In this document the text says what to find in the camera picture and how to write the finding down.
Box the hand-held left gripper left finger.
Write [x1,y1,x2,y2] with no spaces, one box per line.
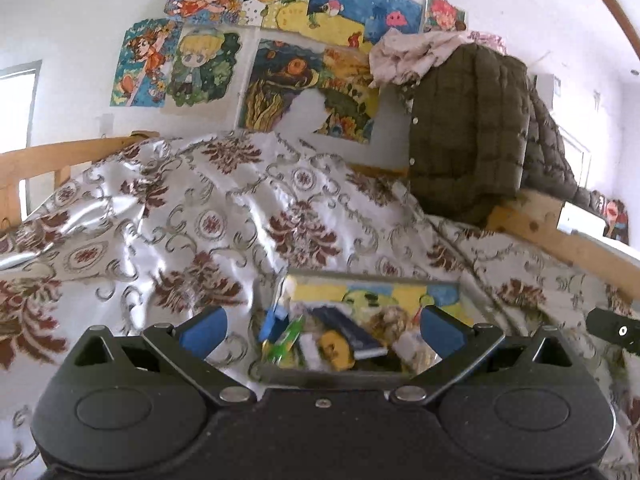
[67,306,257,407]

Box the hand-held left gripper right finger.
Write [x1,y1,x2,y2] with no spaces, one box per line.
[390,305,573,407]

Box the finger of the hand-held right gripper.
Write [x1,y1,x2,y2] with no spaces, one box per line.
[586,306,640,354]

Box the clear rice cracker packet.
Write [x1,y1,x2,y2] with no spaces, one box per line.
[372,305,422,342]

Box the grey shallow tray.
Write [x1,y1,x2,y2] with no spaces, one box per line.
[256,269,477,377]

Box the green sausage stick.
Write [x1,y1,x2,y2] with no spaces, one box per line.
[269,314,307,362]

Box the blue white sachet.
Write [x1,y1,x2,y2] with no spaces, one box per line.
[309,305,390,360]

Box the small yellow snack packet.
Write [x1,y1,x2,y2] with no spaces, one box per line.
[316,330,357,372]

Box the small white snack packet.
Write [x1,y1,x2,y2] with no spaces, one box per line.
[299,335,327,367]

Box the painted green creature picture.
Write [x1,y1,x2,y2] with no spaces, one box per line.
[280,280,473,331]

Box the brown printed bag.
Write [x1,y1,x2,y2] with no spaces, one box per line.
[601,198,632,247]

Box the white board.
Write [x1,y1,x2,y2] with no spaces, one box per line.
[556,200,640,262]

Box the floral printed blanket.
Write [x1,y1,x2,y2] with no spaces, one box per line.
[0,130,640,480]

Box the white door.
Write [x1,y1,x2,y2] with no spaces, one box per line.
[556,124,594,192]

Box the olive quilted jacket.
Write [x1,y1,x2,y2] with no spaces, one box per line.
[406,42,607,227]

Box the white air conditioner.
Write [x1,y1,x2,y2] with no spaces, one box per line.
[534,73,564,109]

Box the pink patterned cloth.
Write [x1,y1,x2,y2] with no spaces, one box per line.
[368,27,507,87]

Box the window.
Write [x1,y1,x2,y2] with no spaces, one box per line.
[0,59,44,155]

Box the wooden bed frame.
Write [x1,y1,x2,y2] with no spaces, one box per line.
[0,131,640,307]

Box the fish and seaweed wall poster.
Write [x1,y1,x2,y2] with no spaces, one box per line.
[237,37,382,144]

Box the blond figure wall poster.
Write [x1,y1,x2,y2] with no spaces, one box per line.
[165,24,244,112]

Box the orange-haired figure wall poster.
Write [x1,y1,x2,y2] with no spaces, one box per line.
[110,16,184,109]

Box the pink-haired figure wall poster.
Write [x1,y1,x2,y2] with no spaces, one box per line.
[423,0,469,34]

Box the brown curved rail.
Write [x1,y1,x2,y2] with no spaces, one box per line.
[569,0,640,57]

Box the flying figure wall poster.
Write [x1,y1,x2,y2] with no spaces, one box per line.
[164,0,249,27]

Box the blue sea wall poster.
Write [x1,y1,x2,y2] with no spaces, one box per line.
[272,0,427,47]

